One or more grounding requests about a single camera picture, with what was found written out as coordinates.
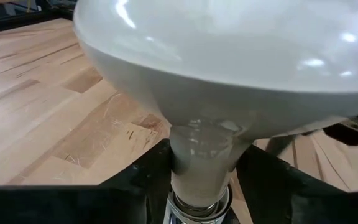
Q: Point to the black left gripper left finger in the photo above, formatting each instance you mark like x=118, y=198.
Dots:
x=73, y=205

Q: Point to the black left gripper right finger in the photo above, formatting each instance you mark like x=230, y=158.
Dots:
x=291, y=205

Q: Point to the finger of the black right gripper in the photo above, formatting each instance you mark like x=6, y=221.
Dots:
x=280, y=144

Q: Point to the white lightbulb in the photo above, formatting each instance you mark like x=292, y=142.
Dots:
x=228, y=46

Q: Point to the black metal table frame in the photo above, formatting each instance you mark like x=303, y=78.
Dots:
x=11, y=26

